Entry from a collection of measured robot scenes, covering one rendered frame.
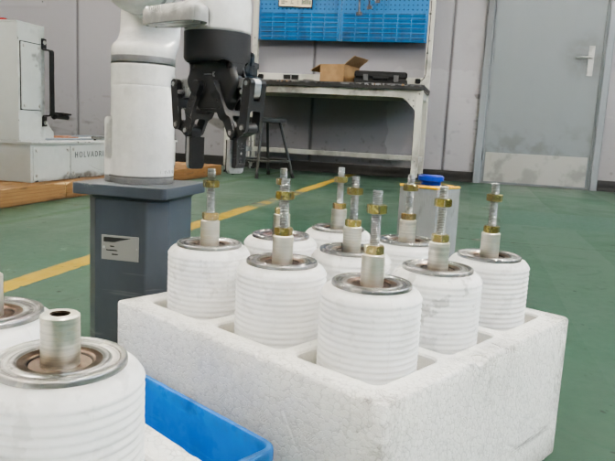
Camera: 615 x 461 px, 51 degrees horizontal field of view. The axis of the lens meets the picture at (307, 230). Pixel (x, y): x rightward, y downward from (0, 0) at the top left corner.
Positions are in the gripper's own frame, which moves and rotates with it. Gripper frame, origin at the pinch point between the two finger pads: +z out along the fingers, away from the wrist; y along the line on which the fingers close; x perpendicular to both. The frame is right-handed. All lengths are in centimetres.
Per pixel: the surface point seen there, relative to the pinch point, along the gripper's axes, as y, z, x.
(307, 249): -5.2, 11.0, -11.5
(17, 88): 236, -15, -89
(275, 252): -12.0, 8.9, 1.7
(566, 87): 139, -48, -501
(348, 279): -21.5, 9.9, 1.6
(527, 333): -31.3, 17.2, -19.2
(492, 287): -26.9, 12.8, -18.7
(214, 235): -1.0, 8.7, 0.5
